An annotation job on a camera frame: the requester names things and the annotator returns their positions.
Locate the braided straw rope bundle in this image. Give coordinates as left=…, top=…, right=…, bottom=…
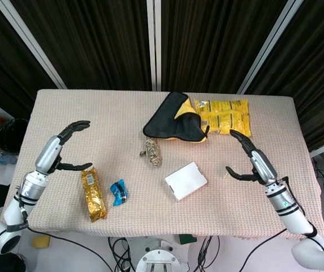
left=138, top=137, right=163, bottom=168

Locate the clear plastic water bottle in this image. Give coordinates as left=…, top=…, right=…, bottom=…
left=0, top=151, right=18, bottom=165

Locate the white cardboard box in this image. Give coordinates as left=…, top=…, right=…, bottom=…
left=164, top=161, right=208, bottom=202

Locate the gold foil snack package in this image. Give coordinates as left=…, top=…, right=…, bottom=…
left=79, top=166, right=108, bottom=224

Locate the white frame post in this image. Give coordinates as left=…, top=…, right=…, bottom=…
left=146, top=0, right=162, bottom=91
left=237, top=0, right=304, bottom=95
left=0, top=0, right=68, bottom=89

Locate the yellow sponge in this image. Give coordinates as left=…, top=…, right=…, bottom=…
left=33, top=236, right=51, bottom=249

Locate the long black floor cable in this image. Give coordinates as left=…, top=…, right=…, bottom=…
left=22, top=225, right=110, bottom=272
left=235, top=228, right=289, bottom=272

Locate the yellow snack bag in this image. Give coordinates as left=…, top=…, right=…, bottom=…
left=194, top=97, right=253, bottom=138

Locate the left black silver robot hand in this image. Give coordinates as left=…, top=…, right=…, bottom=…
left=33, top=120, right=94, bottom=174

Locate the black trash bin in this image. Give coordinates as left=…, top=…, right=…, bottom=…
left=0, top=118, right=30, bottom=155

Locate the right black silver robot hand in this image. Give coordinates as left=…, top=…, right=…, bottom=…
left=225, top=129, right=279, bottom=186

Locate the black and yellow cloth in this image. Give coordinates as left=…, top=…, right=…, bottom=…
left=142, top=91, right=209, bottom=144

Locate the beige woven tablecloth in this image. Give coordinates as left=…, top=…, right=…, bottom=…
left=1, top=89, right=324, bottom=240

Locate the black cable bundle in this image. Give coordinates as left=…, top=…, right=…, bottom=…
left=107, top=236, right=136, bottom=272
left=197, top=235, right=221, bottom=272

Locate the dark green block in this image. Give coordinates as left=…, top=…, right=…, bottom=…
left=178, top=234, right=198, bottom=246

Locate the blue snack wrapper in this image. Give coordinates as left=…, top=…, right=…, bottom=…
left=110, top=178, right=129, bottom=207

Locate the silver robot base column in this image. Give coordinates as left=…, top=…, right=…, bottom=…
left=135, top=237, right=190, bottom=272

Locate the black curtain panel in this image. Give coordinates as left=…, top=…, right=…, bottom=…
left=0, top=0, right=58, bottom=120
left=10, top=0, right=153, bottom=91
left=246, top=0, right=324, bottom=151
left=161, top=0, right=289, bottom=93

